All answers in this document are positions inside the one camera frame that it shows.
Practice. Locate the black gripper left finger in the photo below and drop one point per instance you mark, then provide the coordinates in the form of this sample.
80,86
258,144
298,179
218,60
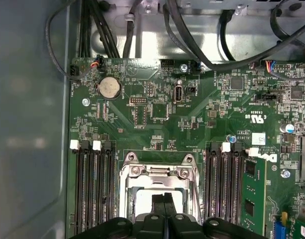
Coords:
158,206

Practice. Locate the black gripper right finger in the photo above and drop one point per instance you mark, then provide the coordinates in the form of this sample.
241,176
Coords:
171,206

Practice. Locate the CPU silver top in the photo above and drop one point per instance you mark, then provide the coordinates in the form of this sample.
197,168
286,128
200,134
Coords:
142,201

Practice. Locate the metal socket cover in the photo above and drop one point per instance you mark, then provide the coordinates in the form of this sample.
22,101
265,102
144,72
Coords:
142,179

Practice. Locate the RAM slot black clips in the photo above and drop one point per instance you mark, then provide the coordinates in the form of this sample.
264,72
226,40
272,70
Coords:
110,189
235,186
212,186
88,189

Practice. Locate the CPU socket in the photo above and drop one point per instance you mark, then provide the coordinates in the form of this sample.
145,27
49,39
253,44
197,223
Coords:
127,164

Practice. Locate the RAM slot white clips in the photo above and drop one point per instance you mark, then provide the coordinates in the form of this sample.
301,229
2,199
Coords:
254,151
78,189
99,189
223,186

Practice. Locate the blue expansion slot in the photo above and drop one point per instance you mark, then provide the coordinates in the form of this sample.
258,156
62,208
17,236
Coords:
281,224

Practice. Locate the green RAM stick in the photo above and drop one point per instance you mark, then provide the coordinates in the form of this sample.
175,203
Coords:
254,194

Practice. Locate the green motherboard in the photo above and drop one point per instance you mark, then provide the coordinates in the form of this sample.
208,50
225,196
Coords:
192,119

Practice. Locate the blue top capacitor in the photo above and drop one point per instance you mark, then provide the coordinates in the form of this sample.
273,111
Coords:
232,138
289,128

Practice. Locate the internal USB port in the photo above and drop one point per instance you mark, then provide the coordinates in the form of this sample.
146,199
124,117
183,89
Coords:
178,94

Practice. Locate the silver motherboard screw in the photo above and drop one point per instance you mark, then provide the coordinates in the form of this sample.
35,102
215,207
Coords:
85,101
285,173
183,67

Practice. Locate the coin cell battery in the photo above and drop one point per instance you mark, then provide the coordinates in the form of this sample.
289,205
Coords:
108,87

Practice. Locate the black PC case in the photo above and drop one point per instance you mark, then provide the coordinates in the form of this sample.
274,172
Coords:
30,124

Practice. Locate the silver drive cage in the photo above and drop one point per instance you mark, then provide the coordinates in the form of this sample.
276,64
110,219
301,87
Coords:
204,5

